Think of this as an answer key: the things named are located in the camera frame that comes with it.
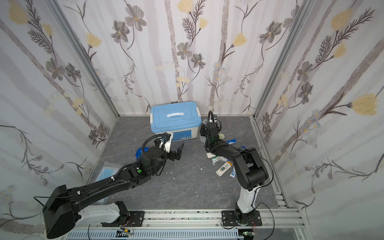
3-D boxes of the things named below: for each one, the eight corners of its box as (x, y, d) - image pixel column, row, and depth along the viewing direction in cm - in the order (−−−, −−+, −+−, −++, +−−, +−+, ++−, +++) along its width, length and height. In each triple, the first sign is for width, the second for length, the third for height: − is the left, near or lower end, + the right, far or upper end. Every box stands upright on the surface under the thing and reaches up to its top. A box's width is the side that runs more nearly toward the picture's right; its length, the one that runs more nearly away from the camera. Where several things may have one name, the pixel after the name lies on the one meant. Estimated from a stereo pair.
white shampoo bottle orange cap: (219, 178, 90) (219, 176, 88) (215, 173, 92) (215, 171, 90) (232, 165, 95) (233, 164, 93) (228, 161, 97) (228, 160, 95)
